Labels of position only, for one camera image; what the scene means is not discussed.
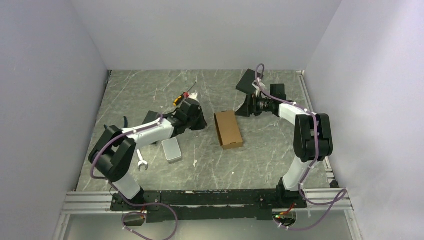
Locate blue handled pliers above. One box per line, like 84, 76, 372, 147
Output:
103, 116, 129, 129

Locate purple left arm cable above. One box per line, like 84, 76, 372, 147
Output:
90, 113, 179, 240

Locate aluminium frame rail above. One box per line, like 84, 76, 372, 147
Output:
52, 191, 113, 240

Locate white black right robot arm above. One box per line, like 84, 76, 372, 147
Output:
235, 82, 333, 208

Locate silver wrench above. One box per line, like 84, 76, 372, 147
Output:
136, 149, 149, 171

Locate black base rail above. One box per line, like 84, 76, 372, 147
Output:
110, 186, 307, 223

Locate white plastic case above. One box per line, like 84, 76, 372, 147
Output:
161, 137, 182, 164

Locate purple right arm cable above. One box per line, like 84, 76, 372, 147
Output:
254, 63, 347, 232

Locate yellow black screwdriver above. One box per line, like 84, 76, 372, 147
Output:
173, 80, 197, 107

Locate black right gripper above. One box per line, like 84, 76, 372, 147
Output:
234, 94, 274, 118

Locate brown cardboard box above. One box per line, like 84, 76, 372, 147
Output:
214, 110, 244, 150

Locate black box near left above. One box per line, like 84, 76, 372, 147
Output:
140, 110, 164, 146

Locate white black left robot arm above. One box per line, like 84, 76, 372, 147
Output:
88, 93, 207, 210

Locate black box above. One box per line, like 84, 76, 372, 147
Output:
235, 69, 261, 96
140, 110, 164, 146

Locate black box far right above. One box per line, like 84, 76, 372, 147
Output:
235, 69, 261, 96

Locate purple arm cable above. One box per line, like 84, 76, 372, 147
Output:
254, 63, 347, 232
90, 113, 179, 240

